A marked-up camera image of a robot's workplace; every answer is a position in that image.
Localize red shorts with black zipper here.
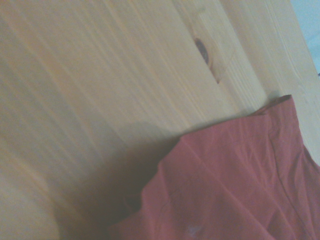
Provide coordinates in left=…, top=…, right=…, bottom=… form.
left=107, top=94, right=320, bottom=240

